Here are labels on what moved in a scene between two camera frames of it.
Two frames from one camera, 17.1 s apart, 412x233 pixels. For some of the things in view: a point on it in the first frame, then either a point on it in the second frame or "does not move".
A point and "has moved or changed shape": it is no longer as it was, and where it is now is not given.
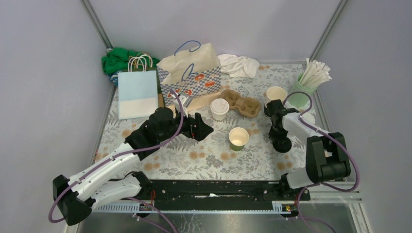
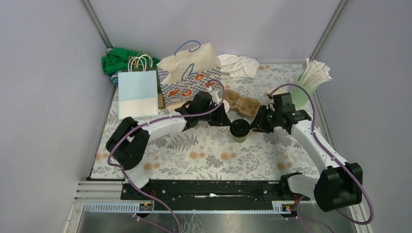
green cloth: [120, 58] does not move
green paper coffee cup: [238, 137] has moved or changed shape
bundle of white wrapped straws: [315, 73] does not move
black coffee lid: [282, 145] → [239, 127]
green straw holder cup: [300, 99] does not move
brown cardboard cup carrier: [247, 107] does not move
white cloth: [240, 66] does not move
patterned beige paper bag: [192, 70] does not move
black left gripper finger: [201, 129] → [225, 120]
